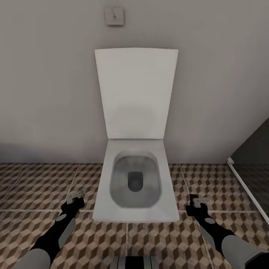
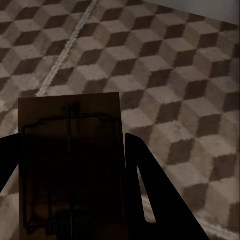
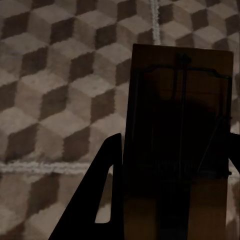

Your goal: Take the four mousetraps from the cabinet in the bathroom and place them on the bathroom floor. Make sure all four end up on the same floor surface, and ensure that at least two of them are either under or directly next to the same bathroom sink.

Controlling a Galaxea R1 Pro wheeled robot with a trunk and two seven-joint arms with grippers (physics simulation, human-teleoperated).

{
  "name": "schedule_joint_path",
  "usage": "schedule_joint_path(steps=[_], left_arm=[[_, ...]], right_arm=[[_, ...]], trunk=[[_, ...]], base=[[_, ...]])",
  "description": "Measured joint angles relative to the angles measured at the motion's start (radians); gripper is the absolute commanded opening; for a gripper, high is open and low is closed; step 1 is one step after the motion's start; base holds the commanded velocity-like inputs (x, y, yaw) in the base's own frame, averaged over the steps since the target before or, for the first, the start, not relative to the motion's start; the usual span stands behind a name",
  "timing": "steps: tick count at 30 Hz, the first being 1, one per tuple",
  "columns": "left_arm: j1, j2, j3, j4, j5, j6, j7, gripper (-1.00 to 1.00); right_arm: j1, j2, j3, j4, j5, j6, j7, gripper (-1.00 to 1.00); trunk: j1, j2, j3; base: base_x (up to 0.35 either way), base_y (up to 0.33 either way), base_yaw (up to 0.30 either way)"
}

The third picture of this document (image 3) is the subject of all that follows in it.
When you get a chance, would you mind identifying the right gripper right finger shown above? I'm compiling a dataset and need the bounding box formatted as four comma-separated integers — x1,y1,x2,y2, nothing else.
229,133,240,172

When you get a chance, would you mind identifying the mousetrap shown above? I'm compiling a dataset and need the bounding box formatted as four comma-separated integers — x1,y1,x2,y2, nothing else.
122,43,234,240

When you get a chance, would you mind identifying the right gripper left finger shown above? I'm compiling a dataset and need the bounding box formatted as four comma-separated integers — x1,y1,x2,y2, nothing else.
49,133,124,240

